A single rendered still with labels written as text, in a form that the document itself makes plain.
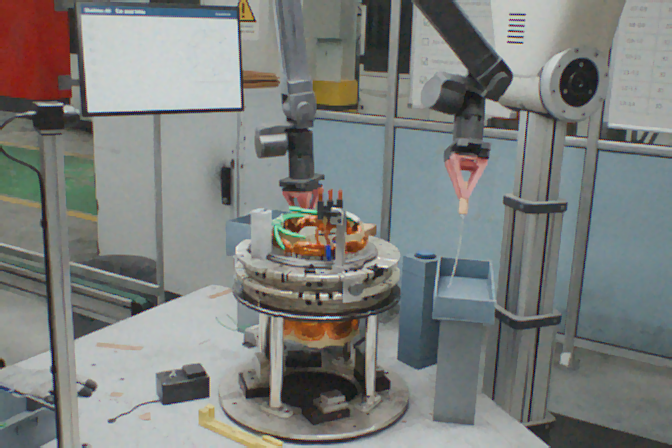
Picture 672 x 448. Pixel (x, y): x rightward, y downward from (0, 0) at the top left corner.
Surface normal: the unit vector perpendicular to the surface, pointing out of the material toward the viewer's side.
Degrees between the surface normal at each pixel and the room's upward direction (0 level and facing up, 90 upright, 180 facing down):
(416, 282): 90
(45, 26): 90
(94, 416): 0
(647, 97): 90
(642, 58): 90
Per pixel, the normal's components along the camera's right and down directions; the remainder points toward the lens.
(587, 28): 0.34, 0.55
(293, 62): 0.32, 0.22
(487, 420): 0.04, -0.97
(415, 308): -0.78, 0.13
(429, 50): -0.51, 0.20
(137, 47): 0.53, 0.11
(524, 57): -0.93, 0.07
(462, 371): -0.16, 0.25
